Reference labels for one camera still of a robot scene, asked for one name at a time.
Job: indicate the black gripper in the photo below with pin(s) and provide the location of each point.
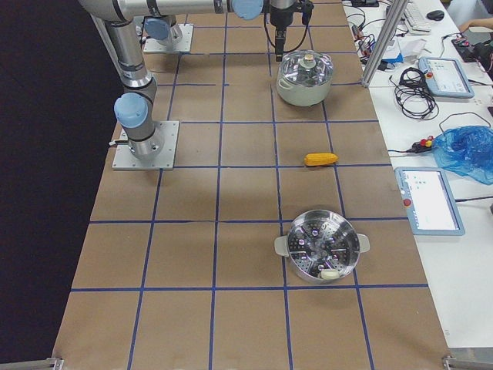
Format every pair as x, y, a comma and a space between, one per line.
280, 16

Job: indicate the yellow corn cob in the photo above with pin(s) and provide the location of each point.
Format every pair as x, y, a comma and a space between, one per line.
320, 159

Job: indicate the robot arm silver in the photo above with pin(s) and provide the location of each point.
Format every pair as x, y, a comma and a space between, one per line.
117, 29
165, 30

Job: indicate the pale green cooking pot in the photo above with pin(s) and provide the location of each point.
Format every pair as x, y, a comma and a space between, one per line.
301, 95

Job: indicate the white paper box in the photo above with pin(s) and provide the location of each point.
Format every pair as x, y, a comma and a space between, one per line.
411, 49

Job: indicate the white keyboard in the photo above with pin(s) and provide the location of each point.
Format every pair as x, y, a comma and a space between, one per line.
415, 21

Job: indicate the black computer mouse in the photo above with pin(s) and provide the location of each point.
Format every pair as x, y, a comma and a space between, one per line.
435, 15

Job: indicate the far teach pendant tablet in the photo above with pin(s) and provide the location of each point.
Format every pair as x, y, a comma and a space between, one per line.
445, 78

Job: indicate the teach pendant tablet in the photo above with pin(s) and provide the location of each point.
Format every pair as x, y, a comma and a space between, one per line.
428, 201
445, 78

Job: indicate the emergency stop button box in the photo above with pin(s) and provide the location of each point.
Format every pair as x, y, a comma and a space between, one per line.
424, 145

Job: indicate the steel steamer basket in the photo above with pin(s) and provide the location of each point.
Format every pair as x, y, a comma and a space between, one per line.
322, 246

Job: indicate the blue plastic bag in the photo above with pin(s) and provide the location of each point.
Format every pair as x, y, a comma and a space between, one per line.
466, 151

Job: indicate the near teach pendant tablet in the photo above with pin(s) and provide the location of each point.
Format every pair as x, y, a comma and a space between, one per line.
428, 201

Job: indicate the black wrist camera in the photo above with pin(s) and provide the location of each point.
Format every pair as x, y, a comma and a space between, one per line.
306, 8

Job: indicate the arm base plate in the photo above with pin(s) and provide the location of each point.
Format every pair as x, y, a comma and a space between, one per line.
151, 46
158, 152

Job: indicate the aluminium frame post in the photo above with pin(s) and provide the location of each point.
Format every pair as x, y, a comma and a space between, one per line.
385, 36

